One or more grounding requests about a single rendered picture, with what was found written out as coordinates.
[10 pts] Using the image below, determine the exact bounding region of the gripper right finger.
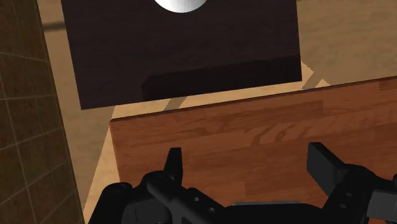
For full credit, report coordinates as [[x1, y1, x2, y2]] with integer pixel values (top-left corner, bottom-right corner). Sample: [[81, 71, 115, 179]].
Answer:
[[306, 142, 397, 224]]

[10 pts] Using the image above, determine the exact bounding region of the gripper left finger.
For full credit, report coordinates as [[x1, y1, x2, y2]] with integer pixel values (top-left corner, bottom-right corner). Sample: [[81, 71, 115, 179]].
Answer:
[[88, 147, 229, 224]]

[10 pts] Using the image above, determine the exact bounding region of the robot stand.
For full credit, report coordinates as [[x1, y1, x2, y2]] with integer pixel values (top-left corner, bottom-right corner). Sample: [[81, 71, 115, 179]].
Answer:
[[60, 0, 303, 111]]

